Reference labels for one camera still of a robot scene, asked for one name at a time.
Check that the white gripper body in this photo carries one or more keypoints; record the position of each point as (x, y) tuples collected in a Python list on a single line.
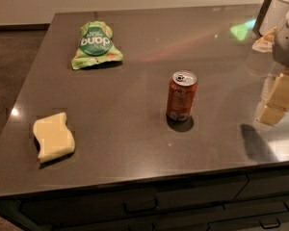
[(287, 42)]

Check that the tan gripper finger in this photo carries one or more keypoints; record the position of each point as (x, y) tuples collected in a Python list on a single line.
[(274, 104)]

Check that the red coke can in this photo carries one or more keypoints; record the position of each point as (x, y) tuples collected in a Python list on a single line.
[(182, 92)]

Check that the green rice chip bag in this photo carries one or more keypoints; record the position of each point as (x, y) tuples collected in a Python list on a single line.
[(95, 46)]

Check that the dark cabinet drawers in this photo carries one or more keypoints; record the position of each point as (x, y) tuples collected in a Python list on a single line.
[(225, 202)]

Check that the yellow sponge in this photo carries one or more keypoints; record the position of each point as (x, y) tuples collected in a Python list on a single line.
[(54, 138)]

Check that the black drawer handle right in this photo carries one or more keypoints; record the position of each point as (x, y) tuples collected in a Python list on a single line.
[(268, 224)]

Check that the black drawer handle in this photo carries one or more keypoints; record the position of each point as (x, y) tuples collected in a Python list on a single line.
[(268, 224), (139, 205)]

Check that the black drawer handle left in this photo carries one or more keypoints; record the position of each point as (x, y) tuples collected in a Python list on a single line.
[(139, 205)]

